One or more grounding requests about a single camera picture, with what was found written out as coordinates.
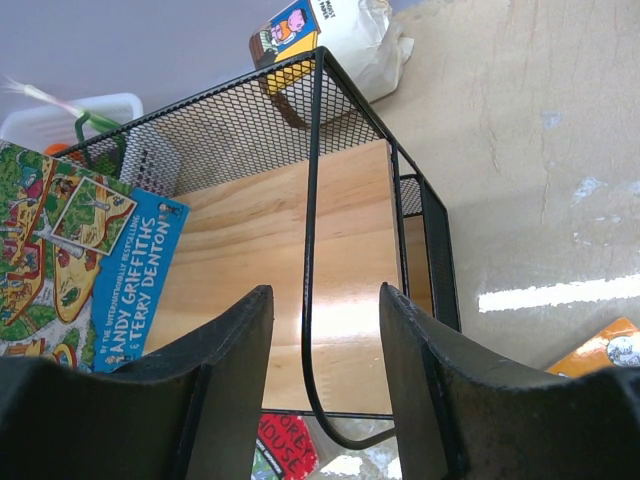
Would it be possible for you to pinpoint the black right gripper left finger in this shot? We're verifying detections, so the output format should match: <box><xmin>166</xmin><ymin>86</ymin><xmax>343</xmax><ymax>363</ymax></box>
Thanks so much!
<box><xmin>1</xmin><ymin>285</ymin><xmax>274</xmax><ymax>479</ymax></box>

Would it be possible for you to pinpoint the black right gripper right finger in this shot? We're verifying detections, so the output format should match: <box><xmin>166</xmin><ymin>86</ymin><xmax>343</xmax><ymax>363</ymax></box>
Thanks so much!
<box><xmin>379</xmin><ymin>284</ymin><xmax>639</xmax><ymax>479</ymax></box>

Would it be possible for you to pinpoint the white plastic basket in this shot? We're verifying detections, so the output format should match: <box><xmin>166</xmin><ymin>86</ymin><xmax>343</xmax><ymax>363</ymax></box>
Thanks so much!
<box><xmin>0</xmin><ymin>92</ymin><xmax>181</xmax><ymax>196</ymax></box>

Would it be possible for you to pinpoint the wood and wire shelf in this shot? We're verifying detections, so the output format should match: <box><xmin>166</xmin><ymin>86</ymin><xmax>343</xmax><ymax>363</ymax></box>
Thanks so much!
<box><xmin>54</xmin><ymin>47</ymin><xmax>461</xmax><ymax>451</ymax></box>

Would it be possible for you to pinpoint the red treehouse book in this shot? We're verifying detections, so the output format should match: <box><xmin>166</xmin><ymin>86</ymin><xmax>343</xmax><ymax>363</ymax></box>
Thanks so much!
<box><xmin>251</xmin><ymin>413</ymin><xmax>320</xmax><ymax>479</ymax></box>

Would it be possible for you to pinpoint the blue 26-storey treehouse book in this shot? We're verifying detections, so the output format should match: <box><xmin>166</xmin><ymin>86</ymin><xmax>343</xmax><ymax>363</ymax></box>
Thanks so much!
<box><xmin>1</xmin><ymin>142</ymin><xmax>190</xmax><ymax>372</ymax></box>

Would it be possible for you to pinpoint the orange back cover book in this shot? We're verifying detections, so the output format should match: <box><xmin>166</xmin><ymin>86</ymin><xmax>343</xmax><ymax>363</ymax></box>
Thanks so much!
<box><xmin>547</xmin><ymin>317</ymin><xmax>639</xmax><ymax>378</ymax></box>

